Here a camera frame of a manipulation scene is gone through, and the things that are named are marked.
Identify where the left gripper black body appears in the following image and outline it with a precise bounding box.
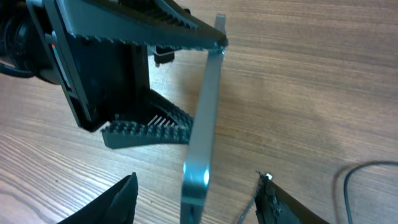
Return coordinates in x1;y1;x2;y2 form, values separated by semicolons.
26;1;149;132

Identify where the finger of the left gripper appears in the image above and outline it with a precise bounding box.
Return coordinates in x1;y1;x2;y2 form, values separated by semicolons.
57;0;228;51
101;89;193;149

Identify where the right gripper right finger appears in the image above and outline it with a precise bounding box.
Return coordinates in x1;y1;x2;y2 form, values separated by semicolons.
254;172;328;224

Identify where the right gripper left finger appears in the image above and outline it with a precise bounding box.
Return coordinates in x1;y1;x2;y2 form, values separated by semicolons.
58;172;139;224

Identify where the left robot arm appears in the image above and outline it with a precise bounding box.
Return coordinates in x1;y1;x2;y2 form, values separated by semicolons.
1;0;228;149

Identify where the Galaxy smartphone cyan screen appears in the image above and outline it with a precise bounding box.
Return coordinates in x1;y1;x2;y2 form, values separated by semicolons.
179;13;227;224

